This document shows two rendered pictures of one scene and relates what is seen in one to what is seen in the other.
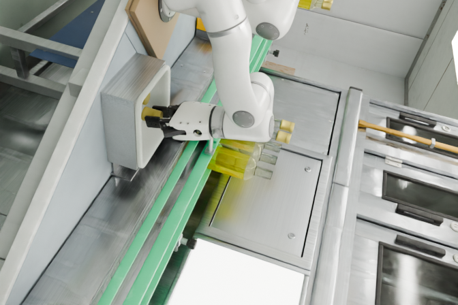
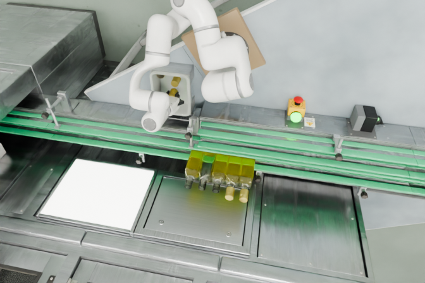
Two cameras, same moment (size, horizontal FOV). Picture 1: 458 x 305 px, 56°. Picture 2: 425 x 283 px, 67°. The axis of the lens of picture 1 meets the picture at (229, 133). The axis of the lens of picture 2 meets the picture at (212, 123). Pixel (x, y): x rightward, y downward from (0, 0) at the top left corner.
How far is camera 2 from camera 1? 1.33 m
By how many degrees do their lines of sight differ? 62
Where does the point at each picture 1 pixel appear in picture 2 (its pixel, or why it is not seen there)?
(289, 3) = (218, 84)
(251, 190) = (197, 196)
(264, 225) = (167, 205)
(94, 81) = not seen: hidden behind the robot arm
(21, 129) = not seen: hidden behind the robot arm
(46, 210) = (112, 80)
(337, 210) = (189, 256)
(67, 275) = (104, 108)
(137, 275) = (105, 131)
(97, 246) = (118, 113)
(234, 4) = (150, 40)
